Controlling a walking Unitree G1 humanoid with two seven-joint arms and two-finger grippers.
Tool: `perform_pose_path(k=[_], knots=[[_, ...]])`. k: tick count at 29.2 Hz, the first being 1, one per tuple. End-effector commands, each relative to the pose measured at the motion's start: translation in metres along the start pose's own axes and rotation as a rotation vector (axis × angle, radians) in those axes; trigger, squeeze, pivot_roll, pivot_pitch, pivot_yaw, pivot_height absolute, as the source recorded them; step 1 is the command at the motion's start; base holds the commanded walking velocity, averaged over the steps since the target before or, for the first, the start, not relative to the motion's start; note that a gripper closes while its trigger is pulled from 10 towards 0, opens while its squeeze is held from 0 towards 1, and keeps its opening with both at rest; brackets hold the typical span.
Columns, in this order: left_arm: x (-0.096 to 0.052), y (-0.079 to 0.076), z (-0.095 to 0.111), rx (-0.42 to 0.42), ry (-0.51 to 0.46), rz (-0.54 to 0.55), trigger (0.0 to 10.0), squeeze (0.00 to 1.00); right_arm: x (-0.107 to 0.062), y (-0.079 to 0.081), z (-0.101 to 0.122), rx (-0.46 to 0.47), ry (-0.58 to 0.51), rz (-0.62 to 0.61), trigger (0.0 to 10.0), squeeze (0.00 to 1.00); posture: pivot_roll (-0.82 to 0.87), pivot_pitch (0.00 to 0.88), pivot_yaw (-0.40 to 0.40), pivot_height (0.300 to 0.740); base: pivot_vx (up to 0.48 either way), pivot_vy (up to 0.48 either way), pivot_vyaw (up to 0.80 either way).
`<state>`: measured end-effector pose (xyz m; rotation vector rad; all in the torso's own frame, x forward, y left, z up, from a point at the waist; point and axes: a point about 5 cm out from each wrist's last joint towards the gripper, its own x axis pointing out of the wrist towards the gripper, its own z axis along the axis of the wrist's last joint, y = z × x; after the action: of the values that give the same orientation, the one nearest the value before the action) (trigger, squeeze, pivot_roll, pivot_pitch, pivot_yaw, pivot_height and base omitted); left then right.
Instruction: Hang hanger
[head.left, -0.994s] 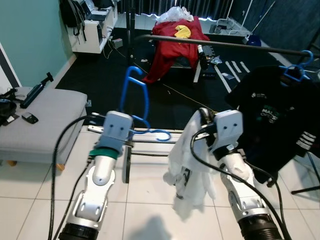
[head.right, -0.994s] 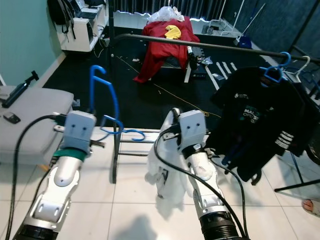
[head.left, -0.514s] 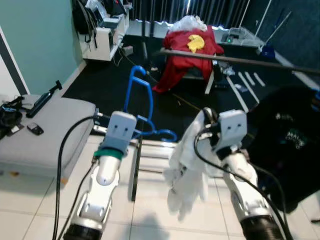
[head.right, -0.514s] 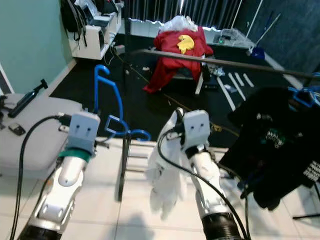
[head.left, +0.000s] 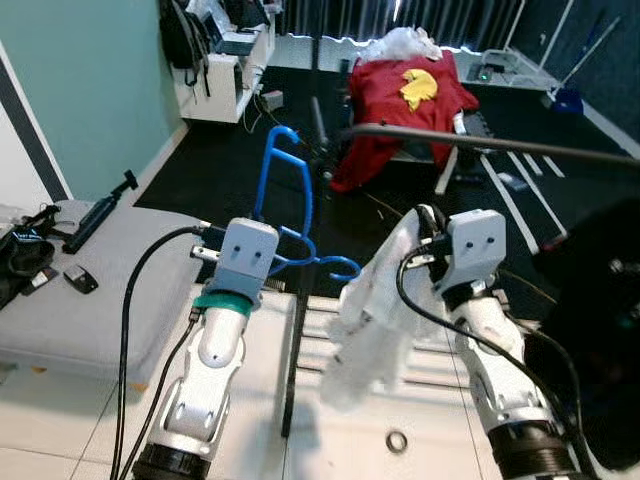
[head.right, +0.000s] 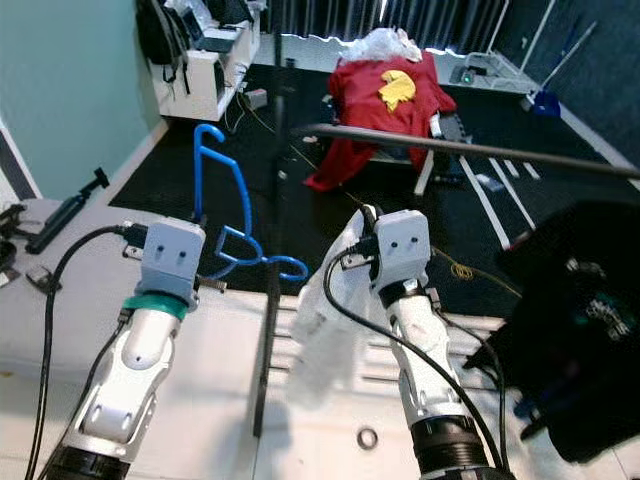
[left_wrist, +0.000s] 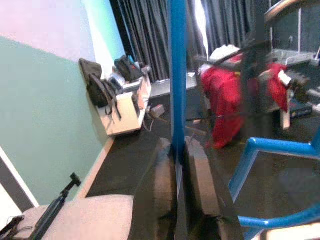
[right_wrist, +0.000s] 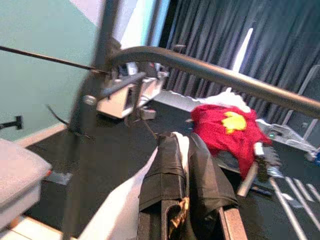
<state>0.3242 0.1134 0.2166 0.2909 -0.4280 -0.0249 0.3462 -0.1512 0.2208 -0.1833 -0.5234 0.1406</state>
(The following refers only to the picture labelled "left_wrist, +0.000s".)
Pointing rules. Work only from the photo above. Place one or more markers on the white shelf unit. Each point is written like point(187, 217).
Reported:
point(125, 117)

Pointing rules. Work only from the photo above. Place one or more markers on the blue plastic hanger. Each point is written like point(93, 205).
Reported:
point(177, 75)

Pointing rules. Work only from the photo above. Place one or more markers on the small grey box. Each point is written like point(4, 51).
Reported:
point(157, 111)

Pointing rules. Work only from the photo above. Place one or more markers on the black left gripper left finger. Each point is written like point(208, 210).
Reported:
point(157, 200)

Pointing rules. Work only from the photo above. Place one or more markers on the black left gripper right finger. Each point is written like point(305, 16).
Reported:
point(202, 200)

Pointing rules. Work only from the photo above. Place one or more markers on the dark grey curtain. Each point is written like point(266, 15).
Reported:
point(150, 37)

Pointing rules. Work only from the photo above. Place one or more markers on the black backpack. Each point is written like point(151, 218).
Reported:
point(98, 95)
point(128, 70)

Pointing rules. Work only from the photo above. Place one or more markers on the grey bench cushion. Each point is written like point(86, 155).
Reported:
point(87, 220)

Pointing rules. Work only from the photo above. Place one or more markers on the black white bench frame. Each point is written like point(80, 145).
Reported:
point(300, 87)

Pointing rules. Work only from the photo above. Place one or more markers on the black tripod stick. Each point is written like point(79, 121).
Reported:
point(51, 213)

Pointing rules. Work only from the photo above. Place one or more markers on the red cloth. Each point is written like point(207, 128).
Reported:
point(225, 100)

